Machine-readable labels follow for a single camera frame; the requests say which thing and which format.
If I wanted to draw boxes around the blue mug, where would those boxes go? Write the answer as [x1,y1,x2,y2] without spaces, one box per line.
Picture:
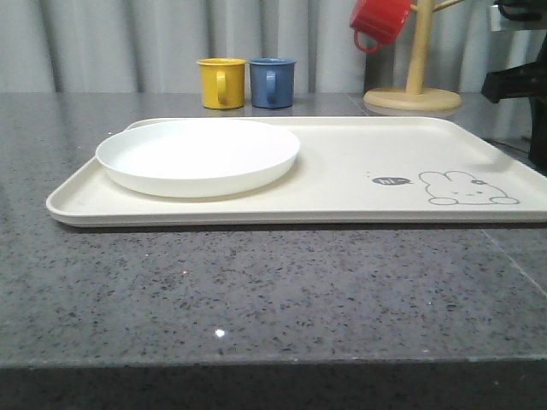
[249,57,297,109]

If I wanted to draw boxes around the yellow mug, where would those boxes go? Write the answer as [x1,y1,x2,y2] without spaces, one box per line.
[197,57,246,109]

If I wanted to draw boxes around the white round plate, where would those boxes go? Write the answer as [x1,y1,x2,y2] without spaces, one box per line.
[95,119,301,198]

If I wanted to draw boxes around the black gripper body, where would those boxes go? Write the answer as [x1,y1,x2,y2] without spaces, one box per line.
[481,1,546,172]

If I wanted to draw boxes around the wooden mug tree stand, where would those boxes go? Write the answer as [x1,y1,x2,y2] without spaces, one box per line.
[363,0,462,111]

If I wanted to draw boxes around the beige rabbit serving tray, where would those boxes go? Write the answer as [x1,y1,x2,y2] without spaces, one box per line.
[46,117,546,227]

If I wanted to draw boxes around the red mug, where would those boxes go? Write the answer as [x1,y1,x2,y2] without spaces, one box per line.
[350,0,412,53]

